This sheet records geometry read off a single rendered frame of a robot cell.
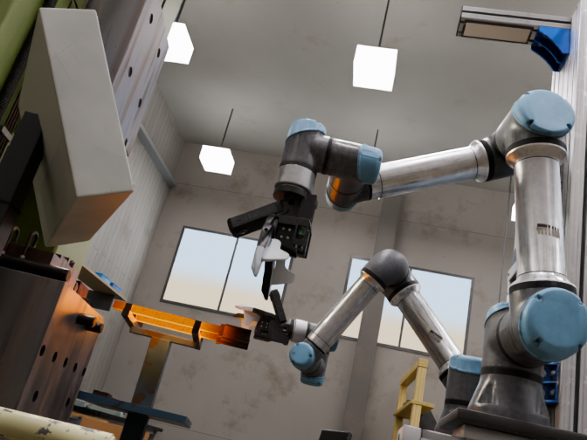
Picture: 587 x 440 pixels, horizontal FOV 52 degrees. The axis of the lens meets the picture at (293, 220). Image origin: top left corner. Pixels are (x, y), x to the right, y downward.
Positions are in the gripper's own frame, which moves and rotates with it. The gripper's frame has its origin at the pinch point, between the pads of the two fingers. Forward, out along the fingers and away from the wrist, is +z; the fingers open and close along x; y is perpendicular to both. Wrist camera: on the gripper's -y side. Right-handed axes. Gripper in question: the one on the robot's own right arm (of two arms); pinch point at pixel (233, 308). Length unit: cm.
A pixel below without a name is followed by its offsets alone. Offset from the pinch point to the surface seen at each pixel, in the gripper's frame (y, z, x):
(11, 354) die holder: 34, 42, -61
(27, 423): 45, 28, -86
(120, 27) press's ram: -50, 46, -63
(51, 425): 45, 24, -86
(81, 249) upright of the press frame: -6, 52, -3
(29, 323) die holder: 27, 41, -61
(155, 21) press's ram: -62, 41, -52
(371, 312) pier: -201, -204, 701
